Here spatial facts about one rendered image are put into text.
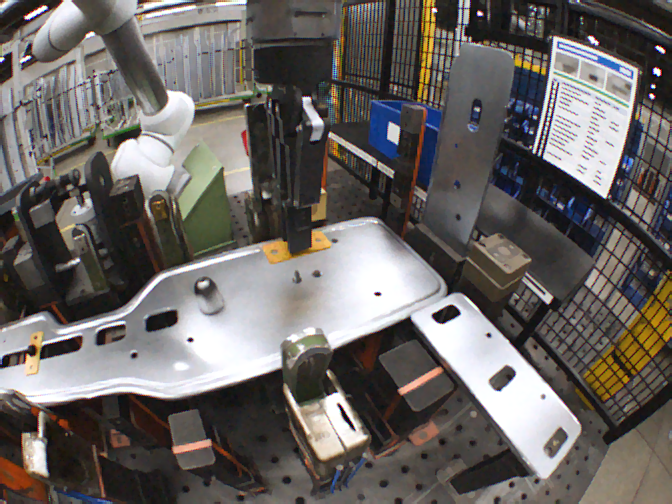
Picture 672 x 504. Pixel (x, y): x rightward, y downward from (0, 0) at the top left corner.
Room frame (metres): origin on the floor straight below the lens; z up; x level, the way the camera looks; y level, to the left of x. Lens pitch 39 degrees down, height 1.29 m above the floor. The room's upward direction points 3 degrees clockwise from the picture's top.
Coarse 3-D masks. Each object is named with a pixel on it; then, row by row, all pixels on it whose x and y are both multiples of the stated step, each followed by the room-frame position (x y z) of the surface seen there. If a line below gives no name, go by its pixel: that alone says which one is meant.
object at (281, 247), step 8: (312, 232) 0.33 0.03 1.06; (320, 232) 0.33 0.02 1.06; (312, 240) 0.31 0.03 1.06; (328, 240) 0.31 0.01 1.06; (264, 248) 0.29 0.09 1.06; (272, 248) 0.29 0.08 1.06; (280, 248) 0.29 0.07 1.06; (312, 248) 0.29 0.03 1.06; (320, 248) 0.30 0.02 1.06; (328, 248) 0.30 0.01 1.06; (272, 256) 0.27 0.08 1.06; (280, 256) 0.28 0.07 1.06; (288, 256) 0.28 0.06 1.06; (296, 256) 0.28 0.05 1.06
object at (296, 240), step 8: (288, 208) 0.28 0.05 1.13; (288, 216) 0.28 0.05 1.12; (288, 224) 0.28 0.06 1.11; (288, 232) 0.28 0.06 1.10; (296, 232) 0.28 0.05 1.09; (304, 232) 0.29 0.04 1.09; (288, 240) 0.28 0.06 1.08; (296, 240) 0.28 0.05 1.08; (304, 240) 0.29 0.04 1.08; (288, 248) 0.28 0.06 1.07; (296, 248) 0.28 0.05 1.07; (304, 248) 0.29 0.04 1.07
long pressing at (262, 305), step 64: (256, 256) 0.34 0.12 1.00; (320, 256) 0.35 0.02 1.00; (384, 256) 0.36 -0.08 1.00; (128, 320) 0.19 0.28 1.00; (192, 320) 0.21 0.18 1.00; (256, 320) 0.22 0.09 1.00; (320, 320) 0.23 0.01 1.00; (384, 320) 0.24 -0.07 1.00; (0, 384) -0.02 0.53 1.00; (64, 384) 0.05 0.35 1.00; (128, 384) 0.10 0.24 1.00; (192, 384) 0.12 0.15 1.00
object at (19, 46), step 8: (32, 32) 3.56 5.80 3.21; (16, 40) 3.31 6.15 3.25; (16, 48) 3.31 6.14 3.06; (24, 48) 3.53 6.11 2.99; (16, 56) 3.31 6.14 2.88; (16, 64) 3.31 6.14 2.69; (16, 72) 3.31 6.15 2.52; (16, 80) 3.30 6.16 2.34; (16, 88) 3.29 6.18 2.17; (16, 96) 3.28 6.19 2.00; (16, 104) 3.27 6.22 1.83; (24, 112) 3.41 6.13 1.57; (24, 120) 3.38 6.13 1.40; (24, 136) 3.31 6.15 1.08; (24, 144) 3.28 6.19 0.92; (24, 152) 3.26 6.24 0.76; (32, 168) 3.31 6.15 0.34
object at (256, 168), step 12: (252, 108) 0.44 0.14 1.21; (264, 108) 0.41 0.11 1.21; (252, 120) 0.42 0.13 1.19; (264, 120) 0.41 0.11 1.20; (252, 132) 0.42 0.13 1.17; (264, 132) 0.44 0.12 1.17; (252, 144) 0.42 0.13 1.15; (264, 144) 0.43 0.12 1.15; (252, 156) 0.41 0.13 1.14; (264, 156) 0.43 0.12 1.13; (252, 168) 0.41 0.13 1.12; (264, 168) 0.43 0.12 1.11; (252, 180) 0.42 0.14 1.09; (264, 180) 0.42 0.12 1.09; (276, 192) 0.42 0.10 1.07; (276, 204) 0.42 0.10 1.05
